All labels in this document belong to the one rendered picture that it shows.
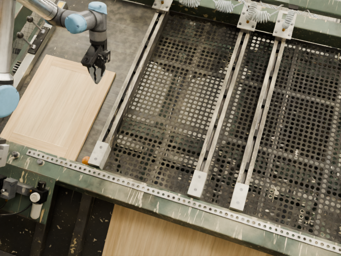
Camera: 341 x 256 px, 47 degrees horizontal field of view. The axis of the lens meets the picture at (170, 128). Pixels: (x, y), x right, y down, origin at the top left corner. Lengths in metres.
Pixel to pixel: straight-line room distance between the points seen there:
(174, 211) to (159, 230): 0.32
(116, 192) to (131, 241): 0.40
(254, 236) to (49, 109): 1.24
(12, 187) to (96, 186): 0.39
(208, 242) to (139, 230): 0.37
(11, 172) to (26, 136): 0.21
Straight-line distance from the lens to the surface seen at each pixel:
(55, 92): 2.26
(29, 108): 2.25
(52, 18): 1.69
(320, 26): 2.40
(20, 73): 2.36
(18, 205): 2.12
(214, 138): 1.94
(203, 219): 1.83
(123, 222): 2.17
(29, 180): 2.06
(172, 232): 2.12
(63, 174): 1.99
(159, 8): 2.38
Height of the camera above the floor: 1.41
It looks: 7 degrees down
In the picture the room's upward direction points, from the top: 15 degrees clockwise
